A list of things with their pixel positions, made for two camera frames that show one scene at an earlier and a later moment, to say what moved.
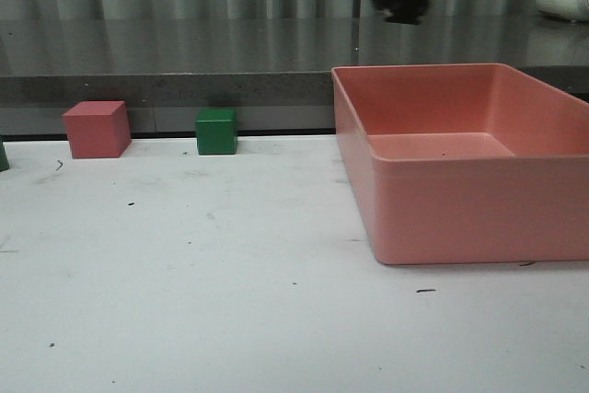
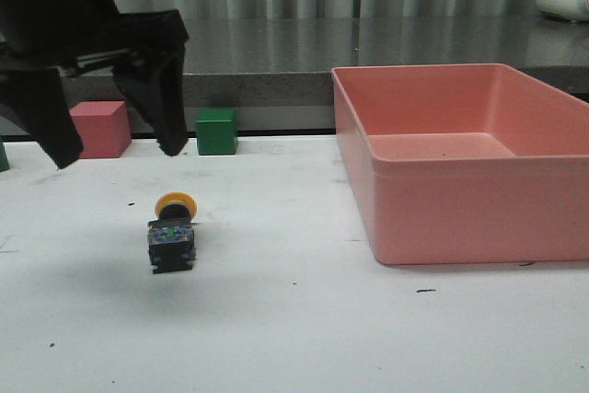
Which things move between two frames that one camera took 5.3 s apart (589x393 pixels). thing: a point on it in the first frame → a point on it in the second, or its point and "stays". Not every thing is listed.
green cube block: [216, 132] stays
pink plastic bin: [465, 162] stays
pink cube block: [98, 129] stays
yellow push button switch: [409, 0] → [170, 236]
